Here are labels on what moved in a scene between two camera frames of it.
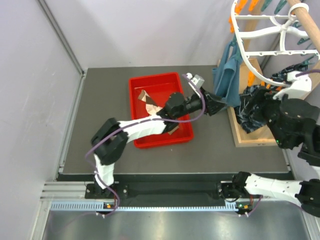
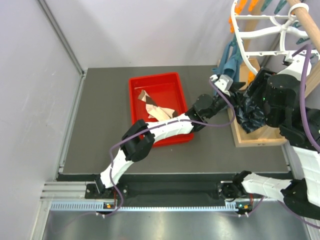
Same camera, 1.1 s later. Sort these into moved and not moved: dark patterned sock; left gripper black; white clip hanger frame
Moved: left gripper black
Not moved: white clip hanger frame; dark patterned sock
